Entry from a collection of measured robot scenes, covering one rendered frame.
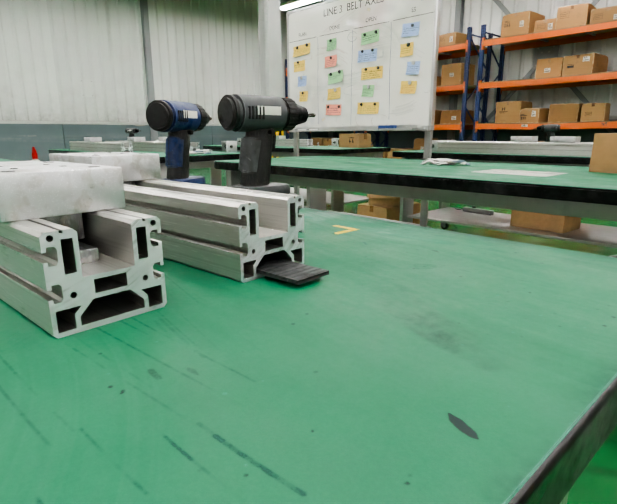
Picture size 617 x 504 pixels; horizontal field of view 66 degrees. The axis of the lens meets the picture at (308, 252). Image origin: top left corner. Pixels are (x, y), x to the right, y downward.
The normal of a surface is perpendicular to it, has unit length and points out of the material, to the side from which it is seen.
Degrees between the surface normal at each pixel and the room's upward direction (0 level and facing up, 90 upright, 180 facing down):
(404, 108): 90
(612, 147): 88
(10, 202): 90
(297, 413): 0
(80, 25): 90
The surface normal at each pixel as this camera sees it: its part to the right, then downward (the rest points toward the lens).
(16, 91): 0.68, 0.18
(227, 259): -0.67, 0.18
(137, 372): 0.00, -0.97
